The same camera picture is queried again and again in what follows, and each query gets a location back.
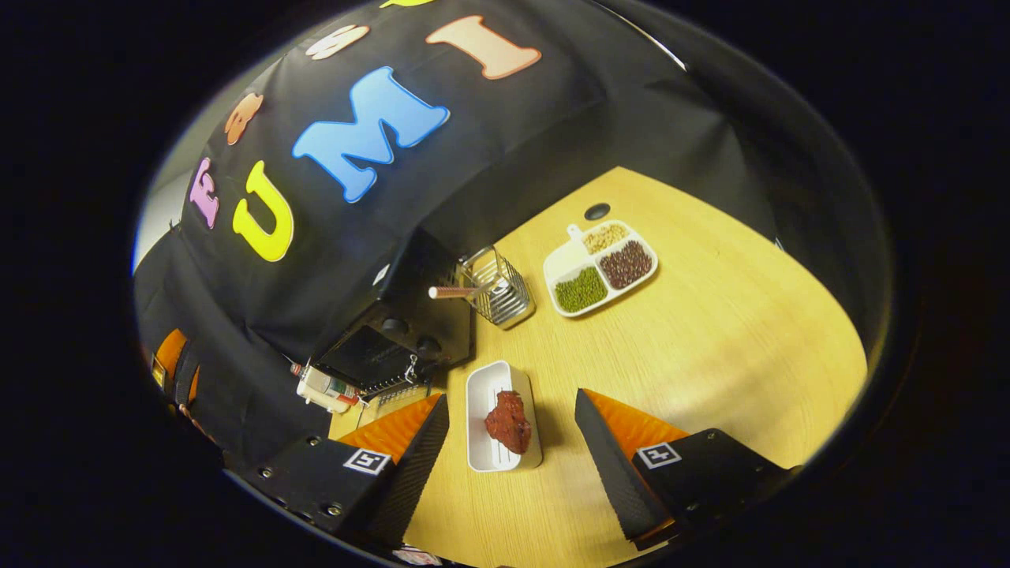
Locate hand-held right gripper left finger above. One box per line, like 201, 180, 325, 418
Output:
225, 392, 451, 551

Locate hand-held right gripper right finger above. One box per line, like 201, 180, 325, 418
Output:
574, 387, 802, 553

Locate red meat piece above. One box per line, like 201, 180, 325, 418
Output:
484, 390, 533, 455

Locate black electric oven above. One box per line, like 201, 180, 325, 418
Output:
316, 227, 476, 407

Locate white rectangular tray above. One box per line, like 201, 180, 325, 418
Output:
466, 361, 544, 473

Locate pile of green beans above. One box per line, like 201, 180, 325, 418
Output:
554, 267, 610, 312

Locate pile of dark red beans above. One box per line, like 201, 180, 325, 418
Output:
598, 241, 654, 290

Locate white divided plate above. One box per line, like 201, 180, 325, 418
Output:
543, 219, 660, 319

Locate pile of beige beans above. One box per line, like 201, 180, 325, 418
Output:
582, 224, 630, 253

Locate black backdrop cloth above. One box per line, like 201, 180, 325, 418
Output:
133, 0, 892, 474

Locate metal wire basket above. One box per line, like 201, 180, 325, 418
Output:
458, 245, 537, 330

